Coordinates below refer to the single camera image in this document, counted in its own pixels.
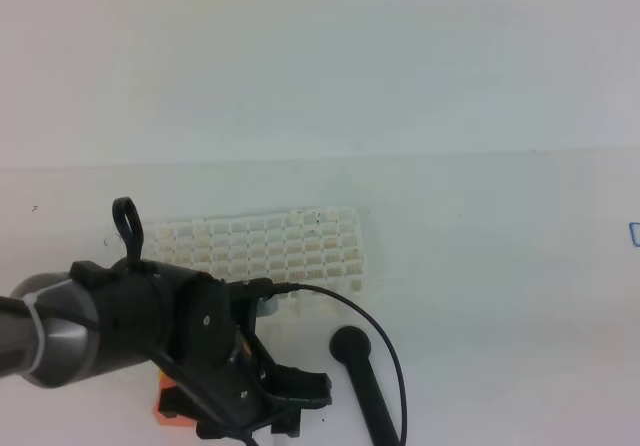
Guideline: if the black round-headed handle tool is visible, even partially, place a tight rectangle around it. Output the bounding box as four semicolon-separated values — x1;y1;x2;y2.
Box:
329;326;400;446

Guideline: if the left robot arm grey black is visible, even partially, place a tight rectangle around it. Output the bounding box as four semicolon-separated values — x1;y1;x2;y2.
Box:
1;197;331;444

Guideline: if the orange cube block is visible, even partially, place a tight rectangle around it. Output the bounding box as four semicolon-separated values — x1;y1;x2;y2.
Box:
154;383;196;428

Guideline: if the black camera cable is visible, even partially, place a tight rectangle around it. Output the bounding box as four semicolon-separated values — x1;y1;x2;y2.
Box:
239;282;407;446

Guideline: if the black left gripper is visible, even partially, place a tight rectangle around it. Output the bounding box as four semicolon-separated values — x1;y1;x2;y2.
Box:
158;264;332;439

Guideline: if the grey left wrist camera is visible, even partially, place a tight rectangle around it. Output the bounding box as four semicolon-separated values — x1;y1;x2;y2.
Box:
256;295;279;317

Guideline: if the white plastic test tube rack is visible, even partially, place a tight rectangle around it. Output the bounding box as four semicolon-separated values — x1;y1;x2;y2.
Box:
142;207;368;306

